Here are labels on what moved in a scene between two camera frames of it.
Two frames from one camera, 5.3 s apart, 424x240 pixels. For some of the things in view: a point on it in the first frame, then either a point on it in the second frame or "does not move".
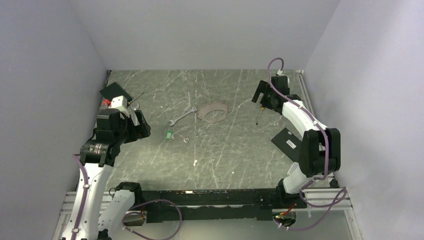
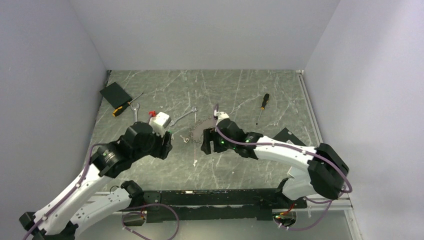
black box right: (289, 142) does not move
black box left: (113, 90) does not move
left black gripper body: (134, 132) → (157, 147)
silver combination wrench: (193, 109) does not move
